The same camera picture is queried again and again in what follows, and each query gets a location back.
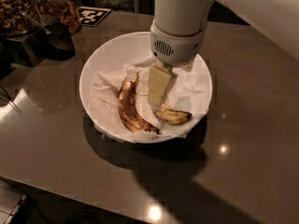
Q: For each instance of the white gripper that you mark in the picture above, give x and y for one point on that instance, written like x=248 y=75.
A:
x=177 y=48

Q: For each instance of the yellow spotted banana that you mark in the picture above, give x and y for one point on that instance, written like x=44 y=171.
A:
x=172 y=116

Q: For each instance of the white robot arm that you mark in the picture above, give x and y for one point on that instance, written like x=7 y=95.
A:
x=179 y=26

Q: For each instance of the brown overripe banana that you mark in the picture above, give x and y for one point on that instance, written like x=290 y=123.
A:
x=127 y=110

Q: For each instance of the white round bowl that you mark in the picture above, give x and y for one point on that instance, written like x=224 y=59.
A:
x=122 y=49

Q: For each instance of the white paper towel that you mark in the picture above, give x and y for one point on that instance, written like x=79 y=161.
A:
x=191 y=93

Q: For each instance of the black white fiducial marker card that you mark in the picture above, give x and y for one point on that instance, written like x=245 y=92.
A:
x=91 y=16

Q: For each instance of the glass jar of brown snacks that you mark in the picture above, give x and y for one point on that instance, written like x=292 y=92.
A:
x=63 y=10

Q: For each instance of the dark metal stand box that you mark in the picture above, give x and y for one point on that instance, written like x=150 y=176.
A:
x=26 y=49

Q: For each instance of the glass jar of cashews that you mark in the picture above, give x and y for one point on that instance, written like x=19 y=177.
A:
x=12 y=19

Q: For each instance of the black scoop with metal handle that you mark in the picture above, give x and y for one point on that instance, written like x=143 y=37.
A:
x=57 y=44

